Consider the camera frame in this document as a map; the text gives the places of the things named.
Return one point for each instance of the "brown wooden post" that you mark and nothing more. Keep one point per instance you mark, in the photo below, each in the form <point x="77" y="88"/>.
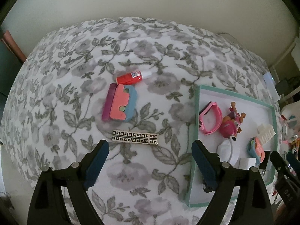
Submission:
<point x="15" y="45"/>

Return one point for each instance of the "red small bottle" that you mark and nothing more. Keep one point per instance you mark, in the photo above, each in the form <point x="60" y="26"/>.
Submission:
<point x="129" y="77"/>

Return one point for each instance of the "pink smart band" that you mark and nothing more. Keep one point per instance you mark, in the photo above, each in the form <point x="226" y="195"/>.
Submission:
<point x="212" y="119"/>

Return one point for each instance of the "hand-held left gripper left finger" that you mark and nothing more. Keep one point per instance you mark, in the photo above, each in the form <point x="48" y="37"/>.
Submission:
<point x="96" y="166"/>

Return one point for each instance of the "black toy car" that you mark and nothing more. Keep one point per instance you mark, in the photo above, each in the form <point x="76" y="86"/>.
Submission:
<point x="207" y="187"/>

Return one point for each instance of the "purple rectangular block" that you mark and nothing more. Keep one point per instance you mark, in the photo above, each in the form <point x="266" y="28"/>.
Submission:
<point x="109" y="103"/>

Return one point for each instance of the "grey floral blanket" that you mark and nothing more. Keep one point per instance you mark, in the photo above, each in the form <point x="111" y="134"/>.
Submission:
<point x="117" y="51"/>

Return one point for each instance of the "teal cardboard box lid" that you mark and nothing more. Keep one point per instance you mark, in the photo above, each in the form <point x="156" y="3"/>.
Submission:
<point x="195" y="145"/>

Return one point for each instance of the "white router box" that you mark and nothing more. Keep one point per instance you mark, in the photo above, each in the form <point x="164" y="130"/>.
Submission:
<point x="271" y="86"/>

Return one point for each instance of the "pink cartoon toy figure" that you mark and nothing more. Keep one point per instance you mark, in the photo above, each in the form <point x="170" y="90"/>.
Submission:
<point x="230" y="124"/>

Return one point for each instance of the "dark blue cabinet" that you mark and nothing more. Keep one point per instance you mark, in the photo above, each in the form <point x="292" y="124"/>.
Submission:
<point x="7" y="70"/>

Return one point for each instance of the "white hair claw clip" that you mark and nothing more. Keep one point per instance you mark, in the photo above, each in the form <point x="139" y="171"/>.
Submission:
<point x="266" y="133"/>

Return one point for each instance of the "black charger plug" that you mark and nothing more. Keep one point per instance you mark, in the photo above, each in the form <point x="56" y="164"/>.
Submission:
<point x="266" y="163"/>

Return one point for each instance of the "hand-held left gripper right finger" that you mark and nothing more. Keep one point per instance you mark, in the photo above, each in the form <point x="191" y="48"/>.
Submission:
<point x="204" y="166"/>

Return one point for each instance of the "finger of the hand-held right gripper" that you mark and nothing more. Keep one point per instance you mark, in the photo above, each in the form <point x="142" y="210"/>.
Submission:
<point x="293" y="160"/>
<point x="281" y="163"/>

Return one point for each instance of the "pink and blue toe separator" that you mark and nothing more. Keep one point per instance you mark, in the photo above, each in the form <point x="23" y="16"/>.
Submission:
<point x="119" y="109"/>
<point x="256" y="150"/>

